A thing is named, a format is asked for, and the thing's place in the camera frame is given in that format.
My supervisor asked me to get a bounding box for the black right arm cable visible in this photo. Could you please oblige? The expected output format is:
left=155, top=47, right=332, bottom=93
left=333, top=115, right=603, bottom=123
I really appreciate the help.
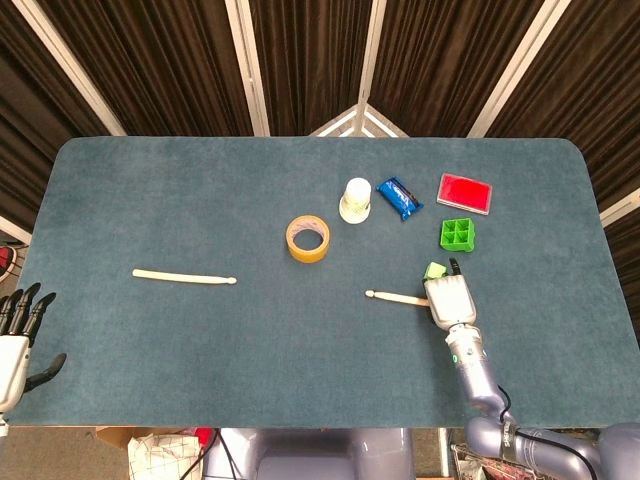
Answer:
left=497, top=383, right=599, bottom=476

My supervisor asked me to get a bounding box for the wooden drumstick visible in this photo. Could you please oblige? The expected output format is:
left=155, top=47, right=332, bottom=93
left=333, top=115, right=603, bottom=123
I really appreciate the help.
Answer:
left=365, top=289, right=431, bottom=307
left=131, top=268, right=238, bottom=286

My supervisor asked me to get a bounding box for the blue snack packet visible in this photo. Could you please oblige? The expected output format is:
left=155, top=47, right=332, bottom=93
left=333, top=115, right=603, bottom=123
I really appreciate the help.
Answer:
left=375, top=175, right=425, bottom=223

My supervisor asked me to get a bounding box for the lavender robot torso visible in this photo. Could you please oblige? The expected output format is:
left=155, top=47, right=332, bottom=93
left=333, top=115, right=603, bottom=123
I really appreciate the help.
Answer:
left=204, top=427, right=416, bottom=480

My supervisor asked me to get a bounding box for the red flat box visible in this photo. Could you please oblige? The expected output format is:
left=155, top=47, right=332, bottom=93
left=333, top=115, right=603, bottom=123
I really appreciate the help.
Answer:
left=435, top=172, right=494, bottom=217

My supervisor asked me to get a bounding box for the white screen frame post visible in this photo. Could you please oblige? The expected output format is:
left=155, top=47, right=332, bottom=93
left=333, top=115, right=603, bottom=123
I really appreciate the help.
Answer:
left=356, top=0, right=389, bottom=137
left=223, top=0, right=272, bottom=137
left=466, top=0, right=575, bottom=139
left=10, top=0, right=127, bottom=137

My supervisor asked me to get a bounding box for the black torso cable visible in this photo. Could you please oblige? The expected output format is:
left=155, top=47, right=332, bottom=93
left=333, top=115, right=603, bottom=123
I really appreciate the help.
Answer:
left=213, top=428, right=237, bottom=480

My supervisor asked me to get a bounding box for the brown pleated curtain panel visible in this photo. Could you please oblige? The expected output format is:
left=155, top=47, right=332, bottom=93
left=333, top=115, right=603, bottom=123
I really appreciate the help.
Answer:
left=0, top=0, right=114, bottom=236
left=248, top=0, right=374, bottom=137
left=369, top=0, right=546, bottom=137
left=37, top=0, right=254, bottom=137
left=487, top=0, right=640, bottom=281

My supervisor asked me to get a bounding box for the blue table cloth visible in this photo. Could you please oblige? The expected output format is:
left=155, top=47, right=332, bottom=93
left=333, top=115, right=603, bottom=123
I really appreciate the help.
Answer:
left=7, top=135, right=640, bottom=430

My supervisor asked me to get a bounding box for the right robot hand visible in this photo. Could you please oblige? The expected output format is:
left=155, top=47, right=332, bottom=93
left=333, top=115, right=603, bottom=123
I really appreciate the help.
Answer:
left=422, top=257, right=477, bottom=331

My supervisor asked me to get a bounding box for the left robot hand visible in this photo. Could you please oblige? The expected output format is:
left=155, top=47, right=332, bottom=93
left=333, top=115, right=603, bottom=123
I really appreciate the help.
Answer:
left=0, top=282, right=68, bottom=414

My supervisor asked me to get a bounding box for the yellow tape roll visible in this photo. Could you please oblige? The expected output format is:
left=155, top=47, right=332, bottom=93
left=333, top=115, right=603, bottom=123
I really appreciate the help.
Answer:
left=285, top=214, right=332, bottom=264

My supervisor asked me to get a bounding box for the white paper cup stack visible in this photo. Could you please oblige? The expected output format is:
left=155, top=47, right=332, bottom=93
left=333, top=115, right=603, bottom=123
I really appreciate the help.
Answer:
left=338, top=177, right=373, bottom=225

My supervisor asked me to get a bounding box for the wire basket cart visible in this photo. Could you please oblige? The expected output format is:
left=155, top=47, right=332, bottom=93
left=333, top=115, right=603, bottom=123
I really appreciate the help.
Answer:
left=449, top=442, right=506, bottom=480

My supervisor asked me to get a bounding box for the cardboard box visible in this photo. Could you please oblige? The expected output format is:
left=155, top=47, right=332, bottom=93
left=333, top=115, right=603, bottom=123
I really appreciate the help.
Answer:
left=94, top=426, right=189, bottom=451

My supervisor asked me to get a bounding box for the red and white shoe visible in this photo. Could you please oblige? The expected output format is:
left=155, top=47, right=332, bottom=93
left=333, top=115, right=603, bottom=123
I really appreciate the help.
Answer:
left=0, top=244, right=19, bottom=282

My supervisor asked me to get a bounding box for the green four-cell tray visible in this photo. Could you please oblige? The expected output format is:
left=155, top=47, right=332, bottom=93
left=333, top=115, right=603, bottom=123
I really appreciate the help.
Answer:
left=439, top=217, right=477, bottom=254

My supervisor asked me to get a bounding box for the white screen frame bar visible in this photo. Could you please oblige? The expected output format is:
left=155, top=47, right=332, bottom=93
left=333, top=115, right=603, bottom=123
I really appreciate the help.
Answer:
left=0, top=214, right=32, bottom=246
left=598, top=187, right=640, bottom=229

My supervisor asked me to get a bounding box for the white checked bag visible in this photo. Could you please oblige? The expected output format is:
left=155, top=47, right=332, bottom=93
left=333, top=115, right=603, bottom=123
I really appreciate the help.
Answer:
left=127, top=433, right=204, bottom=480

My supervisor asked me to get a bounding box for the white triangular screen frame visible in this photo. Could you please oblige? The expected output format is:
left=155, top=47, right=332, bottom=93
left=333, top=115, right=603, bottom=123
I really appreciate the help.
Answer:
left=308, top=102, right=410, bottom=139

